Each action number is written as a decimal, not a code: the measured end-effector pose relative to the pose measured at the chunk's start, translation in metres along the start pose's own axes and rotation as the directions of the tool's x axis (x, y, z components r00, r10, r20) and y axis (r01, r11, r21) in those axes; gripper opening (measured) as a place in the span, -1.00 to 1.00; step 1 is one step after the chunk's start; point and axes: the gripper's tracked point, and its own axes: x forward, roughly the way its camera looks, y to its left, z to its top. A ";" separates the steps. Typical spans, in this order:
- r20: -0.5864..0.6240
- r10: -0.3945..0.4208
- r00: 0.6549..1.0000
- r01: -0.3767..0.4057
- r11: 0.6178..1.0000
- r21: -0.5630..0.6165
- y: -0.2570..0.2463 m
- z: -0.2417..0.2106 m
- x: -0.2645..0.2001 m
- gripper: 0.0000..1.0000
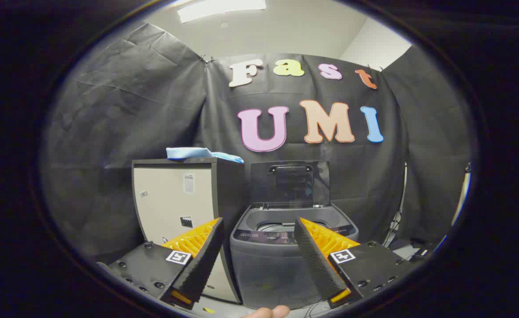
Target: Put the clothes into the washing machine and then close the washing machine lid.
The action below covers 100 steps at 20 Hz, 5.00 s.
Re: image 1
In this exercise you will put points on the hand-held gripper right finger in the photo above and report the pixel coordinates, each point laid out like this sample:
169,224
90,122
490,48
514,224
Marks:
317,265

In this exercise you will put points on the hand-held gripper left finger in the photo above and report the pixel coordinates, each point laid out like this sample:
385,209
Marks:
202,265

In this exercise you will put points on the grey washing machine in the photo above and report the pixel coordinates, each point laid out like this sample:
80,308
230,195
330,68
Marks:
268,269

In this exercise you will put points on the light blue shirt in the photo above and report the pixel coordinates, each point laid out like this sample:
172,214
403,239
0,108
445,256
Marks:
188,153

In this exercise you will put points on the grey cabinet with white door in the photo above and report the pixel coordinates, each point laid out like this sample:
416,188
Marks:
171,198

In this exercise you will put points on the white pole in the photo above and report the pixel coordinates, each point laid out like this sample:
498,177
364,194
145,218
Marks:
462,194

